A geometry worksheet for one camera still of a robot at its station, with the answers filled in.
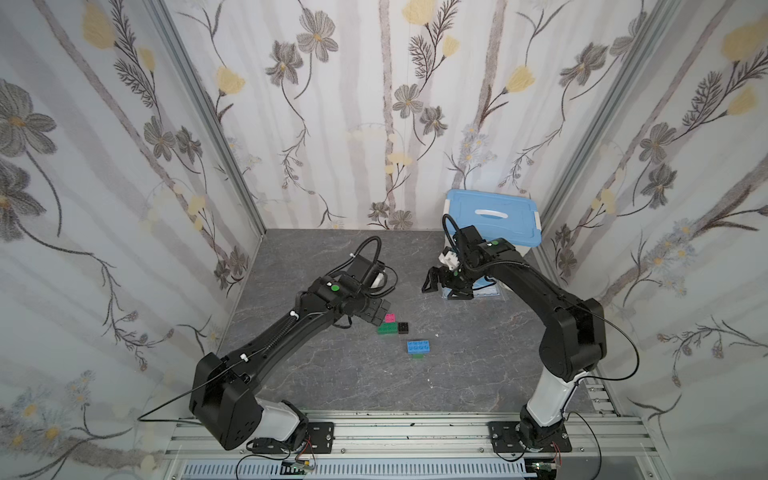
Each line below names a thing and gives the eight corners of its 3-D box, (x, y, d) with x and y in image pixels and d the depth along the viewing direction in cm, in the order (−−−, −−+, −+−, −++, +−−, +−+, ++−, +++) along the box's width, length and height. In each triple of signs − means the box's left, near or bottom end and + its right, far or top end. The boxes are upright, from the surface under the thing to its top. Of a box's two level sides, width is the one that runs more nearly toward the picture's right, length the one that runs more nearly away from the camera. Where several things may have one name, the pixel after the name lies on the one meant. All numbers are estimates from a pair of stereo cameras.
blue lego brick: (407, 358, 90) (408, 351, 85) (407, 348, 92) (408, 340, 87) (429, 358, 90) (431, 351, 85) (428, 348, 92) (430, 340, 88)
